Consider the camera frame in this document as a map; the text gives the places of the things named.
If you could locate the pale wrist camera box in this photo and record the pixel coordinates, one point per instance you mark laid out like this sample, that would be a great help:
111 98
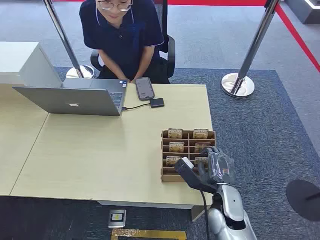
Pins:
188 163

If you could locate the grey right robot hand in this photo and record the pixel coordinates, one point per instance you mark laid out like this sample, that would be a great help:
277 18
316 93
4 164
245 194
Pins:
220 169

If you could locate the dark platform with light strip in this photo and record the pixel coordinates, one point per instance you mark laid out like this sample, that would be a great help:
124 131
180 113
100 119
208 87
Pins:
300 11

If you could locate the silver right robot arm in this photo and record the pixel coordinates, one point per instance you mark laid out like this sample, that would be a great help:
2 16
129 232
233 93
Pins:
232 202

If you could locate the black office chair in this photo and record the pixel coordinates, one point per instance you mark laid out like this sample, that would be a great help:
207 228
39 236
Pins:
171 56

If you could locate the small black adapter box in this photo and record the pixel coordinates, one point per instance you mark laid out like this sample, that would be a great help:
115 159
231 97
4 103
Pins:
157 103

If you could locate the smartphone in grey case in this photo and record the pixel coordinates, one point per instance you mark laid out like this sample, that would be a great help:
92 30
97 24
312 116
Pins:
145 88

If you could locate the red barrier belt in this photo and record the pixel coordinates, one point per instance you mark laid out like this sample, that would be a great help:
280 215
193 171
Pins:
297 36
212 2

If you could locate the wooden card holder box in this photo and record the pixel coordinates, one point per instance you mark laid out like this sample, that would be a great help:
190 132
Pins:
172 179

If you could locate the grey laptop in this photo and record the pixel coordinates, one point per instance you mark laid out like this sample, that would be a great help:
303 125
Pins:
69 99

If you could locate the dark blue carpet rug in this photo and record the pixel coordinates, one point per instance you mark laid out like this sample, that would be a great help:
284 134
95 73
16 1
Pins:
263 132

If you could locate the white cabinet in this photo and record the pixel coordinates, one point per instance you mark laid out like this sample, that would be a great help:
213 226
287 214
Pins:
17 56

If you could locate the metal floor socket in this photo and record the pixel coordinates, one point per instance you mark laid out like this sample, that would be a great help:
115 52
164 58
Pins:
117 218

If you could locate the chrome stanchion post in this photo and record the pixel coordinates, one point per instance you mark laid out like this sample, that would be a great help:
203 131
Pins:
255 43
62 34

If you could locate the black round base plate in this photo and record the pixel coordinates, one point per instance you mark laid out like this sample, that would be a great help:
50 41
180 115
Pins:
302 200

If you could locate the person's right forearm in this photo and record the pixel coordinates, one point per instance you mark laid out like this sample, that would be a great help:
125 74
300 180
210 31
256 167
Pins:
109 64

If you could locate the eyeglasses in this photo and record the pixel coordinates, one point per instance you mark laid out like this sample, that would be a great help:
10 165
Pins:
113 5

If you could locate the gold floor tape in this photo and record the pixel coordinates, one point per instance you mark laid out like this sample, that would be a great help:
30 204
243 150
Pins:
149 234

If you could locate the person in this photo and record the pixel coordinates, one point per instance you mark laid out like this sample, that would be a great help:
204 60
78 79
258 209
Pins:
124 39

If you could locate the person's left forearm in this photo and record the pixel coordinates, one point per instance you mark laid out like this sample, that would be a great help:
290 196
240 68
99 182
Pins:
145 61

